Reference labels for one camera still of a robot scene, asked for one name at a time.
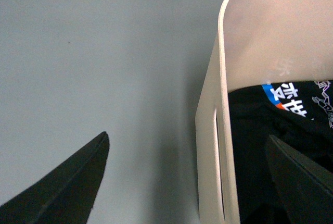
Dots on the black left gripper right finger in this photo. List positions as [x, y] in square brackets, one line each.
[304, 187]

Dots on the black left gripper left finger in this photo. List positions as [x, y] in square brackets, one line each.
[67, 193]

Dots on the beige plastic laundry hamper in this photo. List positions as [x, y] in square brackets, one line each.
[258, 42]

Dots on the black printed t-shirt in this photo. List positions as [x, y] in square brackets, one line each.
[298, 113]

